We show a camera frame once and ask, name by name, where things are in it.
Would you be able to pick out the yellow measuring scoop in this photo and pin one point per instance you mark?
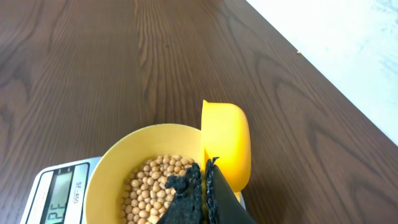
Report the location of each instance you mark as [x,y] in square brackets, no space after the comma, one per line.
[225,136]

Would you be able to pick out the soybeans in yellow bowl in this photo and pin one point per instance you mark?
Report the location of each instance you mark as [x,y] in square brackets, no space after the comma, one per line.
[145,198]

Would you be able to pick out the pale yellow bowl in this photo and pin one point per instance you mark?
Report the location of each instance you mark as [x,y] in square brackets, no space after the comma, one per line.
[104,193]

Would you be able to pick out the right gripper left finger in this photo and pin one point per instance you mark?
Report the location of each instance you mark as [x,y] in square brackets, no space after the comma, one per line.
[186,207]

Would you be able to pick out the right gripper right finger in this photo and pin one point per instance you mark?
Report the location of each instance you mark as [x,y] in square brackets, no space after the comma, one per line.
[221,203]

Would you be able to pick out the white digital kitchen scale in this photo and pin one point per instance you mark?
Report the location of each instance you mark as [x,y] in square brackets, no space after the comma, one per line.
[58,193]

